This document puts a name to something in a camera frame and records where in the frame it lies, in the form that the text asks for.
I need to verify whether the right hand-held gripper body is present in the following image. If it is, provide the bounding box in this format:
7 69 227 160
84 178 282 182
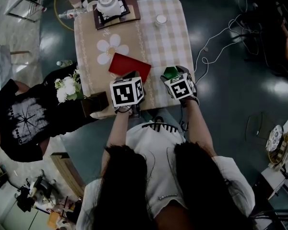
160 71 200 106

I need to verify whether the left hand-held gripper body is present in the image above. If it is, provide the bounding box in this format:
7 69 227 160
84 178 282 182
109 70 145 119

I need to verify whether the green cup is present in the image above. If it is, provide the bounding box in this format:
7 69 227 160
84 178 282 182
163 66 180 80

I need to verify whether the red notebook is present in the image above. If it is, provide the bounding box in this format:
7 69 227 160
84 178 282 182
108 52 152 84

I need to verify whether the person's left forearm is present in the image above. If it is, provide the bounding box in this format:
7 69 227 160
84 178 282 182
106 110 131 152

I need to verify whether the person's right forearm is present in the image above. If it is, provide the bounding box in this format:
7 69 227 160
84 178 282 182
181 100 217 157

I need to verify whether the small white candle jar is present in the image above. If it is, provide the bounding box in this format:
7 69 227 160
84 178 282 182
155 13 168 28

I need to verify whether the beige checked tablecloth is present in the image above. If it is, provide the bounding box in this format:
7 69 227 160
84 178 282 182
73 0 196 119

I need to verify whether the dark brown vase box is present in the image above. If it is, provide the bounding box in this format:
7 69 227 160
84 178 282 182
80 91 109 118

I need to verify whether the person's jeans leg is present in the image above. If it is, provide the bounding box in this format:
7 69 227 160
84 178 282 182
144 108 184 131

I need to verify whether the white flower-shaped coaster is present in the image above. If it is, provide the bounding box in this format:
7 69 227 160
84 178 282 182
96 34 130 66

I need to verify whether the white flower bouquet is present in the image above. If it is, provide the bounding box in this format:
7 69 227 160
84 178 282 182
54 68 84 104

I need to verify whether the clear plastic bottle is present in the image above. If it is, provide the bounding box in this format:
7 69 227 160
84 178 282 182
58 9 87 20
56 59 73 67

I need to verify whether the dark brown square tray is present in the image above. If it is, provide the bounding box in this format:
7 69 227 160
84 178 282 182
93 0 142 31

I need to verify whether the person's white shirt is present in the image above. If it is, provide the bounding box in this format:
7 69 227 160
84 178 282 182
75 122 256 230

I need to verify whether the wooden bench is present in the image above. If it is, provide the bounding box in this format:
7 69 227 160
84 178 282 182
50 152 86 198

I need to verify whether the patterned round cushion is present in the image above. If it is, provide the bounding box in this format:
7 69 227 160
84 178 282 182
265 124 284 152

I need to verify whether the white cable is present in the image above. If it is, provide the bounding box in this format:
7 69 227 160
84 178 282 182
193 13 243 85

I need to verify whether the black wire chair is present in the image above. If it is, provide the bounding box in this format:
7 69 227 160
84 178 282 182
245 111 272 145

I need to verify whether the gold wire chair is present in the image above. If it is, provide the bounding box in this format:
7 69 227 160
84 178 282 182
53 0 132 32

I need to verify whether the metal frame table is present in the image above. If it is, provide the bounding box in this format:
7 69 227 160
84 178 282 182
4 0 48 23

